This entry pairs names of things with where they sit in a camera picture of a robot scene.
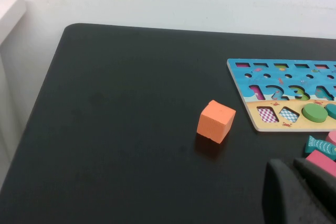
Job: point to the teal heart puzzle piece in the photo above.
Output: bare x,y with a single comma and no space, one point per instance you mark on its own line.
332,111

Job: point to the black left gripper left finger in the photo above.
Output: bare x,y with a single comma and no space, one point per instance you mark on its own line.
283,197

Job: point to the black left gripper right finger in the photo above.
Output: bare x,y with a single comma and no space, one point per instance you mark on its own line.
323,190

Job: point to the pink number five piece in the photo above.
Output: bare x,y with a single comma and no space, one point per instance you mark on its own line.
332,138

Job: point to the colourful wooden number puzzle board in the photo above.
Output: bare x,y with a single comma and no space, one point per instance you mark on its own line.
275,95

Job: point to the green circle puzzle piece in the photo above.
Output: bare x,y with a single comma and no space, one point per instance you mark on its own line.
314,112

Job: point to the teal wooden fish piece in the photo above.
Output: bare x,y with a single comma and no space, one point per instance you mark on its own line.
321,145

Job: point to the hot pink wooden block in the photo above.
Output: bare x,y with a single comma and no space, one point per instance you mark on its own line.
321,162

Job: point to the orange wooden cube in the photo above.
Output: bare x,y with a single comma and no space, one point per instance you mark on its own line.
214,123

